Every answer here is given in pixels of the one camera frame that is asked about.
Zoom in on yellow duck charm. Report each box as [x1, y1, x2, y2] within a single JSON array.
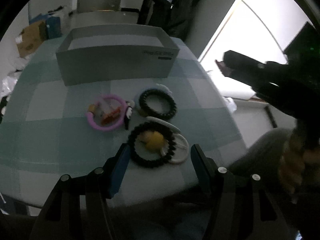
[[138, 131, 165, 151]]

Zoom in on red hair clip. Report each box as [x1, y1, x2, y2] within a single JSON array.
[[100, 107, 121, 126]]

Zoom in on black beaded bracelet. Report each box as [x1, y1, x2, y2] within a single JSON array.
[[127, 122, 177, 169], [138, 89, 177, 120]]

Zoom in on pink ring bracelet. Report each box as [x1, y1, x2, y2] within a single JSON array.
[[86, 94, 126, 131]]

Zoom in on penguin charm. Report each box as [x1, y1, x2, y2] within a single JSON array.
[[124, 100, 135, 130]]

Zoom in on person's right hand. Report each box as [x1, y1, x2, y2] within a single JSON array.
[[278, 129, 319, 194]]

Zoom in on white hair clip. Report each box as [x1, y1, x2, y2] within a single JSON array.
[[146, 116, 181, 134]]

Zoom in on teal checkered tablecloth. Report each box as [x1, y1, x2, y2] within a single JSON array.
[[1, 38, 246, 207]]

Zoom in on grey cardboard organizer box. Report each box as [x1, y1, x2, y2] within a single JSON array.
[[56, 24, 180, 86]]

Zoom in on brown cardboard box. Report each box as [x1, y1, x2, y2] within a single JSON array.
[[15, 21, 47, 58]]

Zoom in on blue storage box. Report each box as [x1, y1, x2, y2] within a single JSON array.
[[29, 14, 62, 39]]

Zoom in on black camera box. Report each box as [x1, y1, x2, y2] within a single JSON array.
[[284, 22, 319, 64]]

